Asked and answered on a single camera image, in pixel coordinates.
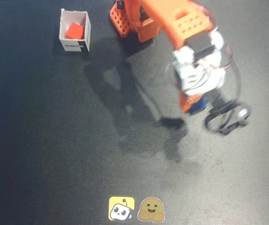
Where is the black table mat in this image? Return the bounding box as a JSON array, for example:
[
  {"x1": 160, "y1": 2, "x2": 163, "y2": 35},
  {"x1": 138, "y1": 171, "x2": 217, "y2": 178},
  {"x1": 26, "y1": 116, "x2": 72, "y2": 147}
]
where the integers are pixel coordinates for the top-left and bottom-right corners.
[{"x1": 0, "y1": 0, "x2": 269, "y2": 225}]

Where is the black camera cable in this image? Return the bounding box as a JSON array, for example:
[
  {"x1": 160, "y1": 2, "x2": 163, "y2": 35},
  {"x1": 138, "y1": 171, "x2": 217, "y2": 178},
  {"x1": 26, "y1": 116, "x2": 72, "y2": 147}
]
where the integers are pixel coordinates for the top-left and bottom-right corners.
[{"x1": 223, "y1": 42, "x2": 243, "y2": 111}]

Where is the blue cube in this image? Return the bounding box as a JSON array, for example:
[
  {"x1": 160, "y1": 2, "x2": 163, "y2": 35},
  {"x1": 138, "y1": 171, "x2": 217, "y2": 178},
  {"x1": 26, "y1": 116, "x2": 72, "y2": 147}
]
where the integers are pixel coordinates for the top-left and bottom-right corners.
[{"x1": 189, "y1": 95, "x2": 208, "y2": 115}]

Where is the red cube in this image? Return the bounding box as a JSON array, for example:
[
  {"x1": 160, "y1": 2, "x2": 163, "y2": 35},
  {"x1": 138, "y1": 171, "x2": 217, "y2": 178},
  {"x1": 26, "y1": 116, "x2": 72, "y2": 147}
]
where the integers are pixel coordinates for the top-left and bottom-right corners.
[{"x1": 65, "y1": 22, "x2": 85, "y2": 40}]

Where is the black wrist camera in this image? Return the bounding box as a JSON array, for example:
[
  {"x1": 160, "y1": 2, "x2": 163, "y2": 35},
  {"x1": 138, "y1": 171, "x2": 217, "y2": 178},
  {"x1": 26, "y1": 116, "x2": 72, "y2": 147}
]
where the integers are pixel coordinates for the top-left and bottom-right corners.
[{"x1": 204, "y1": 100, "x2": 252, "y2": 136}]

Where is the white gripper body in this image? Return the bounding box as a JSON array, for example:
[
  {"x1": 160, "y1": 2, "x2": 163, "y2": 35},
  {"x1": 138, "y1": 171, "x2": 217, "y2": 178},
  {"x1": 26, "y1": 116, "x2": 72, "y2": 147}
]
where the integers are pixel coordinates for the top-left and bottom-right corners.
[{"x1": 171, "y1": 30, "x2": 229, "y2": 109}]

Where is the yellow robot sticker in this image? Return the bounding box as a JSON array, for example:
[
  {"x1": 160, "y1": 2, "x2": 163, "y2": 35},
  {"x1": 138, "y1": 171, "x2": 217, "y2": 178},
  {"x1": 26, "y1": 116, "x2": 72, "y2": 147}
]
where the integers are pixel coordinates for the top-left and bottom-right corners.
[{"x1": 108, "y1": 196, "x2": 136, "y2": 221}]

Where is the white cardboard box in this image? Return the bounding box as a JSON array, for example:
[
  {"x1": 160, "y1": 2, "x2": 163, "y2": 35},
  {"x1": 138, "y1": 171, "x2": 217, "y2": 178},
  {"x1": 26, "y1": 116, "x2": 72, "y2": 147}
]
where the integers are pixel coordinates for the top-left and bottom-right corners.
[{"x1": 58, "y1": 8, "x2": 92, "y2": 53}]

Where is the hugging face emoji sticker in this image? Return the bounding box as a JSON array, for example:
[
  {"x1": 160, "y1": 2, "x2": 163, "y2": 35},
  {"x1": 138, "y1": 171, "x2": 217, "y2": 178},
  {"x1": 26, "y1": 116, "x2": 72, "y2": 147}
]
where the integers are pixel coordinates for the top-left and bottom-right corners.
[{"x1": 137, "y1": 196, "x2": 166, "y2": 223}]

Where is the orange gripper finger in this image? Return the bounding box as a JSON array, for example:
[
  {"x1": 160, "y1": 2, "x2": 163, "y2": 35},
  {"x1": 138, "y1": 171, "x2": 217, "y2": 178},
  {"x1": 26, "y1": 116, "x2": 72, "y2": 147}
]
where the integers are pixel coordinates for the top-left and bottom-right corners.
[{"x1": 179, "y1": 90, "x2": 205, "y2": 113}]

